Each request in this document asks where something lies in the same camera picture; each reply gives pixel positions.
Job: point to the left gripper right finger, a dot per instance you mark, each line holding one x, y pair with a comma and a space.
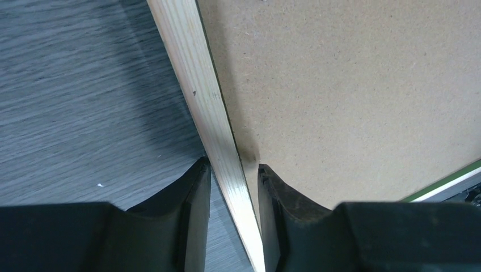
298, 234

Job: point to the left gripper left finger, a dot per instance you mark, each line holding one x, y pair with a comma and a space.
166, 232

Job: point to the brown backing board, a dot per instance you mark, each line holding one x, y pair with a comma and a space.
350, 100

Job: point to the wooden picture frame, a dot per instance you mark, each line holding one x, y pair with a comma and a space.
182, 30

